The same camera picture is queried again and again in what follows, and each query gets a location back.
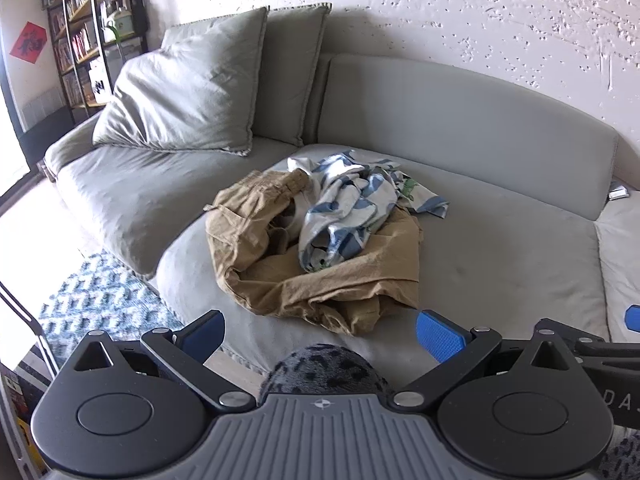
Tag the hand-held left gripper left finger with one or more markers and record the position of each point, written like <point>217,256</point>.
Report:
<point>200,334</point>

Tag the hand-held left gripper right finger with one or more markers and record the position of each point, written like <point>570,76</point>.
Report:
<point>442,335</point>

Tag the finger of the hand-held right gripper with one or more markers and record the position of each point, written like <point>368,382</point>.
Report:
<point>607,349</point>
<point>633,318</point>

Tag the white blue printed shirt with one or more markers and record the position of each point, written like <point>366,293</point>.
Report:
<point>345,205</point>

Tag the blue white patterned rug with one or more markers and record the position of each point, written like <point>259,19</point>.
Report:
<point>100,300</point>

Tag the grey sofa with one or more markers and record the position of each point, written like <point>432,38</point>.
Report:
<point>500,240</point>

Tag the khaki pants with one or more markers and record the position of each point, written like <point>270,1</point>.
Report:
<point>350,270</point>

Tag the person's dark spotted leg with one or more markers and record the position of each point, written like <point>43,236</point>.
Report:
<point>320,370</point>

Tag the small white black packet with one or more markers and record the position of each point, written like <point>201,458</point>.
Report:
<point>618,192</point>

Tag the black metal stand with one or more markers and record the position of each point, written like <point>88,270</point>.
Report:
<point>25,317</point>

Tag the large grey pillow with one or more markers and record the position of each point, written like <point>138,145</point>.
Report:
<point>190,85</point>

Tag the white bag with black print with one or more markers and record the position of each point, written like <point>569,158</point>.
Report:
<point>102,85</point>

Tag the white radiator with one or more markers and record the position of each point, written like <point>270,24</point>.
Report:
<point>42,107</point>

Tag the rows of books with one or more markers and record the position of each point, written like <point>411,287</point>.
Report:
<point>80,42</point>

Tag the red wall decoration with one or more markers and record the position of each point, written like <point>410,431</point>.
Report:
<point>29,42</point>

